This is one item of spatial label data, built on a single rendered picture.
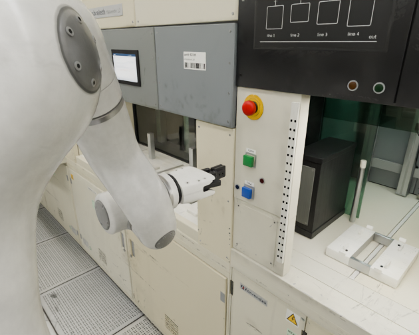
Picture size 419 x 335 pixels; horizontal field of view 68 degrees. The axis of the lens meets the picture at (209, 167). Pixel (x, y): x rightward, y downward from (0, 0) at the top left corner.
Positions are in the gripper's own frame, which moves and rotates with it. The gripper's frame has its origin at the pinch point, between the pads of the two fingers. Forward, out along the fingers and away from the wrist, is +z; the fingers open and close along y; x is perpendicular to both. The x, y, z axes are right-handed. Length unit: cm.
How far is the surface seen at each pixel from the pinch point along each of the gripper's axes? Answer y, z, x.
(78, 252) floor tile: -163, 11, -120
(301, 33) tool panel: 12.7, 12.4, 32.8
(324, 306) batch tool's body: 27.7, 12.5, -33.3
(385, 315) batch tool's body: 40, 21, -33
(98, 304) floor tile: -102, -1, -120
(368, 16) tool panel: 26.3, 12.4, 35.5
